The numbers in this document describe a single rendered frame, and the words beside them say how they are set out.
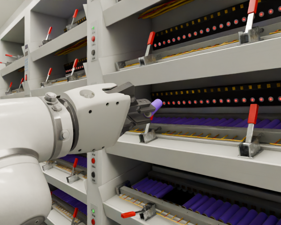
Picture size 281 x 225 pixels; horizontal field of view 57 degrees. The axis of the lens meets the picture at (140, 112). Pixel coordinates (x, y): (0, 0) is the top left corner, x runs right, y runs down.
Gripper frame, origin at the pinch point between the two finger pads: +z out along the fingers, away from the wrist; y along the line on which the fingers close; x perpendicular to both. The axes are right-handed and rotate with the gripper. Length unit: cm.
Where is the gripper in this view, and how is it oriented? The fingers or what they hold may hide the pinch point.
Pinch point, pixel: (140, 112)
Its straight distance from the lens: 46.4
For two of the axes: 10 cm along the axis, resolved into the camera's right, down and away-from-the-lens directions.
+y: -3.1, 8.3, 4.6
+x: 6.4, 5.4, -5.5
